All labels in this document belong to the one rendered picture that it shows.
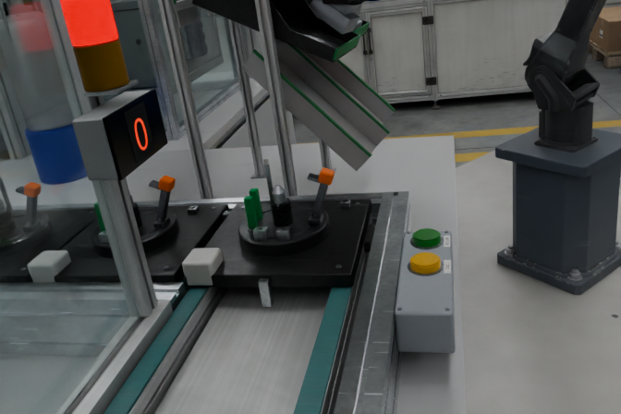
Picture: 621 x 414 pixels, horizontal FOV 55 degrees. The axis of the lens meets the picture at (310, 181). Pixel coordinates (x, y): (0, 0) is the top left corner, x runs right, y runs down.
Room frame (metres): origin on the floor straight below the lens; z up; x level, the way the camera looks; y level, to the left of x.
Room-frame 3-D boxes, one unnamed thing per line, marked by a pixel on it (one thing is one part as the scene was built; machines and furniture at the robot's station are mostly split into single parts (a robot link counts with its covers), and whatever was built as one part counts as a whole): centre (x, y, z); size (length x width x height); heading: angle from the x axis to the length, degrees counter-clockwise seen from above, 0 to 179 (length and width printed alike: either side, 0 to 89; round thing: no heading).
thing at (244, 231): (0.83, 0.05, 0.98); 0.14 x 0.14 x 0.02
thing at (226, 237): (0.83, 0.05, 0.96); 0.24 x 0.24 x 0.02; 75
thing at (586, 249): (0.82, -0.38, 0.96); 0.15 x 0.15 x 0.20; 33
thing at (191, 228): (0.90, 0.30, 1.01); 0.24 x 0.24 x 0.13; 75
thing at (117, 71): (0.68, 0.21, 1.28); 0.05 x 0.05 x 0.05
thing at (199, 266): (0.76, 0.17, 0.97); 0.05 x 0.05 x 0.04; 75
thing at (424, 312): (0.70, -0.14, 0.93); 0.21 x 0.07 x 0.06; 165
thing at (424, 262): (0.70, -0.14, 0.96); 0.04 x 0.04 x 0.02
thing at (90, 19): (0.68, 0.21, 1.33); 0.05 x 0.05 x 0.05
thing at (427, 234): (0.76, -0.15, 0.96); 0.04 x 0.04 x 0.02
